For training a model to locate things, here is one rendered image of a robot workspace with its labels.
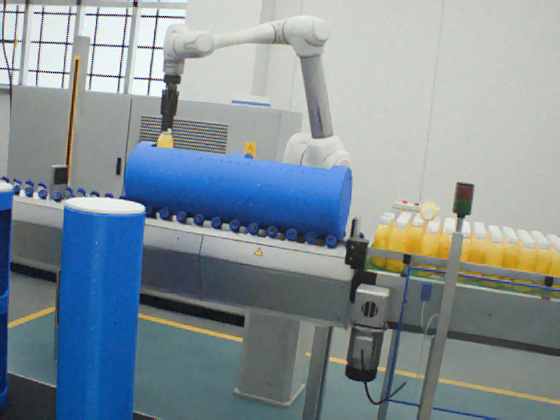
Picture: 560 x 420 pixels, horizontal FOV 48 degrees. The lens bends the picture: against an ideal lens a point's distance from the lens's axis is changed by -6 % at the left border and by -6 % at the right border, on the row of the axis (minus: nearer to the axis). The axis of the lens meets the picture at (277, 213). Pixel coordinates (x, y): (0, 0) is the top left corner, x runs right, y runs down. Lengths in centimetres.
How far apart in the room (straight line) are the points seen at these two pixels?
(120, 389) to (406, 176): 344
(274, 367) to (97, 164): 216
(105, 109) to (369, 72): 209
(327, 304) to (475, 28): 326
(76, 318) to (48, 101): 293
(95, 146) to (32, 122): 60
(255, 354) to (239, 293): 72
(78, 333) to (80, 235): 34
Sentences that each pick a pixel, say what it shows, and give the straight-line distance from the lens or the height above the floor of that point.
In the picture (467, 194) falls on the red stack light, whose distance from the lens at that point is 209.
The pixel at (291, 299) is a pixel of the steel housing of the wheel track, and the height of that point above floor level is 71.
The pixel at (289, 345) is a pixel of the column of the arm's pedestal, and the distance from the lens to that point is 319.
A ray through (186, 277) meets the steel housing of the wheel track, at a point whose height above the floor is 72.
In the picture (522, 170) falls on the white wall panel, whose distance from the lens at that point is 521.
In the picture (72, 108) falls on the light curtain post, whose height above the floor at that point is 134.
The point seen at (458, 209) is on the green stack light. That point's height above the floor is 117.
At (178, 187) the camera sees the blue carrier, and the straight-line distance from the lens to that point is 256.
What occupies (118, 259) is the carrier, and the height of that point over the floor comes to 88.
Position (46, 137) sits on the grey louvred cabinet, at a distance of 498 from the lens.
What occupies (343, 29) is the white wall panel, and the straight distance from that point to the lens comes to 540.
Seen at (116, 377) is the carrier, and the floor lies 45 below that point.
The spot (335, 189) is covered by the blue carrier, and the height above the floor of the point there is 116.
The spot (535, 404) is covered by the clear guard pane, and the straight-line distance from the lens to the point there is 240.
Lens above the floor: 138
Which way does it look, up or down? 8 degrees down
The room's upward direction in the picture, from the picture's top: 7 degrees clockwise
